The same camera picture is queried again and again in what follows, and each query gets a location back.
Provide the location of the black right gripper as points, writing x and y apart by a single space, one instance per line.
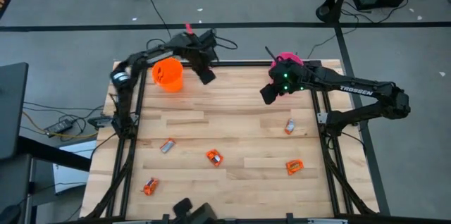
292 76

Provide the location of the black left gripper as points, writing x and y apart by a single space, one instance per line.
194 53

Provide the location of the orange silver Reese's pack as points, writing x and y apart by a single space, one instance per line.
167 146
289 126

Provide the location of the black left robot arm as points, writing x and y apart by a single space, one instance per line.
123 104

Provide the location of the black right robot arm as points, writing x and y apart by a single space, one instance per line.
356 90

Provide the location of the orange halloween bucket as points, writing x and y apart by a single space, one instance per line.
172 83

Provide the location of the pink halloween bucket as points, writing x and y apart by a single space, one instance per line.
287 56

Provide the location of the red tape strip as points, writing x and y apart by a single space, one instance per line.
189 29

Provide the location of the black floor strip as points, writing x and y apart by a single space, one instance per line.
88 27
375 167

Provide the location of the black bulky object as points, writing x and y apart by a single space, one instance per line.
201 215

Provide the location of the black power adapter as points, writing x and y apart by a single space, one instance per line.
59 126

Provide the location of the white board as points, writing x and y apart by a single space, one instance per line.
70 178

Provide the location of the black beam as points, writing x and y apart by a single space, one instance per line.
53 153

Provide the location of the dark grey panel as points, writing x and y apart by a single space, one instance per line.
12 111

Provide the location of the dark grey furniture piece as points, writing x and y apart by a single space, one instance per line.
14 188

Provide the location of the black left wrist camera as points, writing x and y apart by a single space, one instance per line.
208 39

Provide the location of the black aluminium table frame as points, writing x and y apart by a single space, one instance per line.
246 63

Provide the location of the silver metal bracket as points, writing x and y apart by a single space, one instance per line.
321 117

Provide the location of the grey metal base plate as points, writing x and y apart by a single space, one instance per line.
100 122

